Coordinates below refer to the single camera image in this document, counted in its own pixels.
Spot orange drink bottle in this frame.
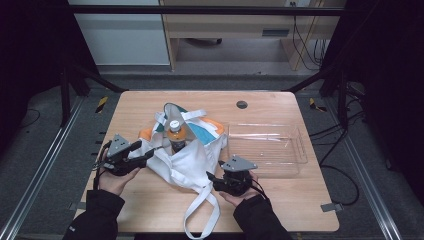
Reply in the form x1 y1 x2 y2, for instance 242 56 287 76
166 119 188 154

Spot white cabinet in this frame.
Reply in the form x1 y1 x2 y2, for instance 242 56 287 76
67 0 171 67

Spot black horizontal frame bar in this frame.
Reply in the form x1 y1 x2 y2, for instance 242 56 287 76
66 4 348 17

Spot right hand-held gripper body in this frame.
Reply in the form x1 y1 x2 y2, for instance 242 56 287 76
213 154 258 197

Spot yellow black tape strip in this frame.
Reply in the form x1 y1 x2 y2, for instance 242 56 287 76
95 96 109 114
308 97 328 113

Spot black diagonal frame strut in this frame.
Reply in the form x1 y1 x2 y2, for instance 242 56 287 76
283 68 338 94
71 64 129 94

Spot hanging black cables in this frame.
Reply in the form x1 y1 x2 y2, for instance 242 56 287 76
291 1 329 72

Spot grey metal bracket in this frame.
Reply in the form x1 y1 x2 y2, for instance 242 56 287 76
320 202 344 213
68 201 87 212

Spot black curtain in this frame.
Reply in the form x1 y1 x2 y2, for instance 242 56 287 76
328 0 424 201
0 0 98 151

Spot white patterned tote bag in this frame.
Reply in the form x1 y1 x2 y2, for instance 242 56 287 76
138 102 229 240

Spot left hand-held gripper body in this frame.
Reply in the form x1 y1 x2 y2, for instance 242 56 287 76
101 133 148 177

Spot black floor cable bundle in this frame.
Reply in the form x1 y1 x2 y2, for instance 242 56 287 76
308 111 366 146

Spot person's right hand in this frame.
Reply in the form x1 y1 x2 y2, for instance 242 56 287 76
218 171 264 208

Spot thin black floor cable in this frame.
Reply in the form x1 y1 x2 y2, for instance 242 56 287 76
18 108 42 129

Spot looped black floor cable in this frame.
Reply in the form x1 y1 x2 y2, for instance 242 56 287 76
319 128 361 207

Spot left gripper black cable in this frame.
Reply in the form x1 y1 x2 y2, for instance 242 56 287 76
93 139 113 192

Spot black frame post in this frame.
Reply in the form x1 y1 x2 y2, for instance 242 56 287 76
60 66 72 128

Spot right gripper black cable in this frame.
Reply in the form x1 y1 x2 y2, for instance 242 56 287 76
249 178 271 201

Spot aluminium floor rail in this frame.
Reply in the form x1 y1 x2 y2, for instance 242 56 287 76
323 97 404 240
0 95 86 240

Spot clear plastic tray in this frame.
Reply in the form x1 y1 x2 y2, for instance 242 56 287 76
227 122 309 178

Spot wooden desk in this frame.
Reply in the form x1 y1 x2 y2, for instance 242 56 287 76
159 0 346 72

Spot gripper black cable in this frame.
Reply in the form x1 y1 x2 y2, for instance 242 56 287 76
93 139 113 192
249 178 271 201

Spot person's left hand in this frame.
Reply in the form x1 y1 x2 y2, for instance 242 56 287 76
98 149 141 197

